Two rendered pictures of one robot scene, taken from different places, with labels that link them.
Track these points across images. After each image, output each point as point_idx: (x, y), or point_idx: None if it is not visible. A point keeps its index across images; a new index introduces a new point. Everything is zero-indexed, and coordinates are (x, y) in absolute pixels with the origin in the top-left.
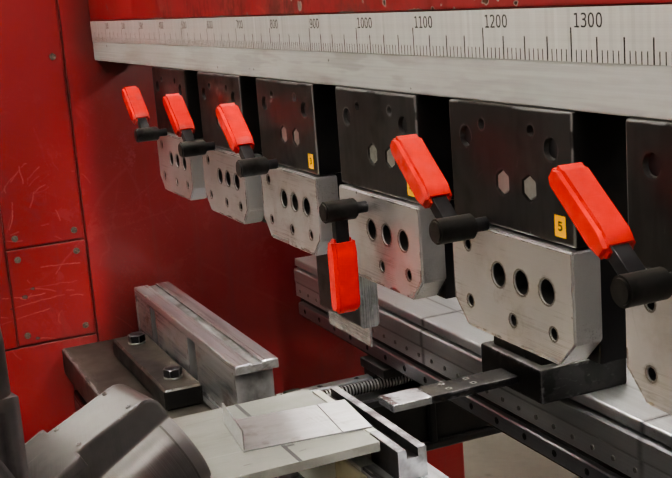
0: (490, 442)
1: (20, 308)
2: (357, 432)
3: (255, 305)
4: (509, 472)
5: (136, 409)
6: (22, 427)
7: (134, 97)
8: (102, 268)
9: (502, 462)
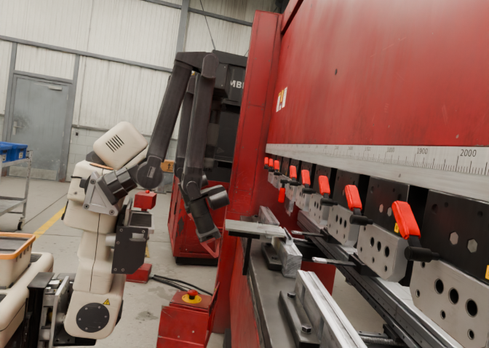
0: (358, 293)
1: (233, 203)
2: (281, 233)
3: (288, 220)
4: (359, 301)
5: (220, 187)
6: (201, 181)
7: (266, 159)
8: (254, 199)
9: (359, 298)
